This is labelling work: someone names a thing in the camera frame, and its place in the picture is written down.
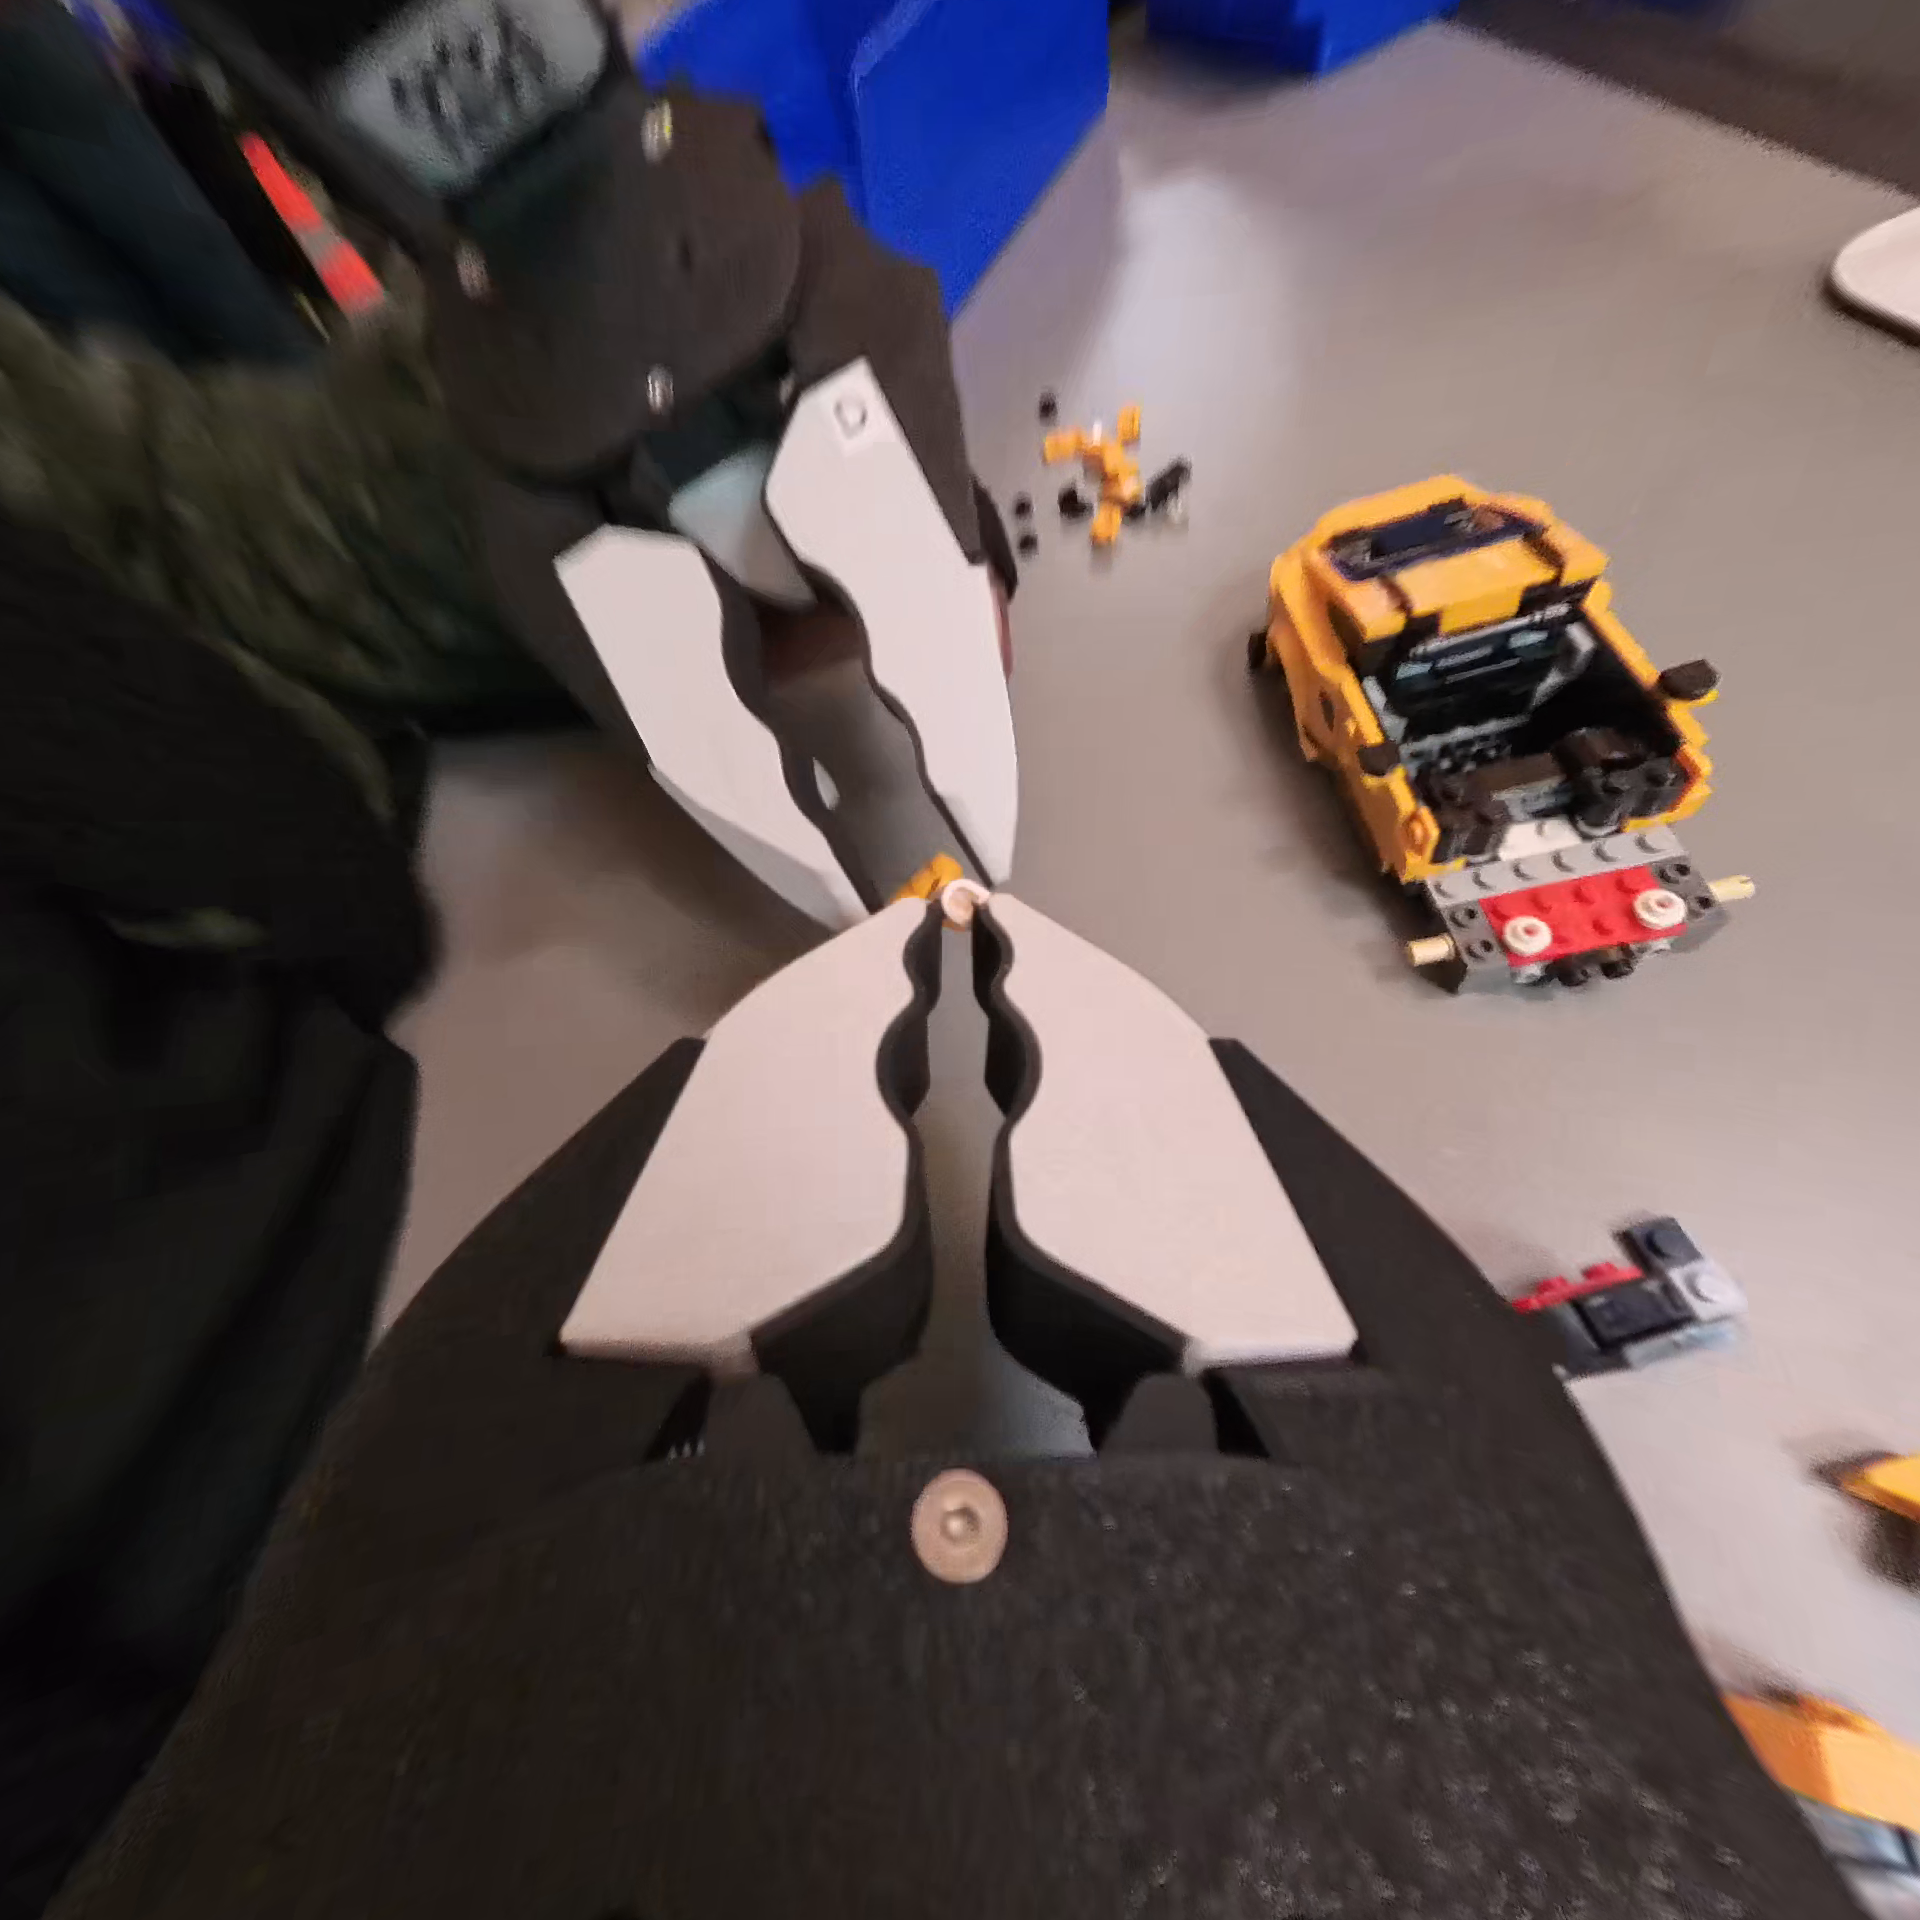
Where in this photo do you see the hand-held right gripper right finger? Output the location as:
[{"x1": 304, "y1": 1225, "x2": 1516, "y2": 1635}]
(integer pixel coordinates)
[{"x1": 971, "y1": 893, "x2": 1362, "y2": 1450}]

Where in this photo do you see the blue storage bin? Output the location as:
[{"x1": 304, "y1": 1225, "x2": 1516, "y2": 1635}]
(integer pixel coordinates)
[
  {"x1": 1148, "y1": 0, "x2": 1456, "y2": 73},
  {"x1": 638, "y1": 0, "x2": 1112, "y2": 317}
]

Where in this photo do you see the orange traffic cone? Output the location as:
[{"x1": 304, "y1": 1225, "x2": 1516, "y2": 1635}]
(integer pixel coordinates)
[{"x1": 231, "y1": 129, "x2": 388, "y2": 320}]

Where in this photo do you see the yellow lego car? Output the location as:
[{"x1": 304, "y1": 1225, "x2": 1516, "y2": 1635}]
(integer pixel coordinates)
[{"x1": 1247, "y1": 476, "x2": 1757, "y2": 995}]

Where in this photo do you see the red grey lego subassembly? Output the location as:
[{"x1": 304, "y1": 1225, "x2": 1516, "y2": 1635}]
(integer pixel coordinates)
[{"x1": 1511, "y1": 1218, "x2": 1748, "y2": 1373}]

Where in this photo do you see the yellow lego chunk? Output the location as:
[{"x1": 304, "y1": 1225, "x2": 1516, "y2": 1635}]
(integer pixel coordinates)
[{"x1": 1720, "y1": 1688, "x2": 1920, "y2": 1877}]

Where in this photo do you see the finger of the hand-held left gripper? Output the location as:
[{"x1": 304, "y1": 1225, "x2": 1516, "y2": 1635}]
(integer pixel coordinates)
[
  {"x1": 762, "y1": 356, "x2": 1024, "y2": 889},
  {"x1": 551, "y1": 525, "x2": 875, "y2": 933}
]

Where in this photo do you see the white book stand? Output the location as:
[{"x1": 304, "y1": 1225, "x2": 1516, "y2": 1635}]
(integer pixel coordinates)
[{"x1": 1827, "y1": 210, "x2": 1920, "y2": 348}]

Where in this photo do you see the orange black lego piece pile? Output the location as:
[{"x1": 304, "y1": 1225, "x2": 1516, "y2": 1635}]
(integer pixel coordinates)
[{"x1": 1012, "y1": 394, "x2": 1194, "y2": 554}]

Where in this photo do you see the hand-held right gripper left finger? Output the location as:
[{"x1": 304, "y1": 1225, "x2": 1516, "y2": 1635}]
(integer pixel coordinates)
[{"x1": 558, "y1": 901, "x2": 942, "y2": 1445}]

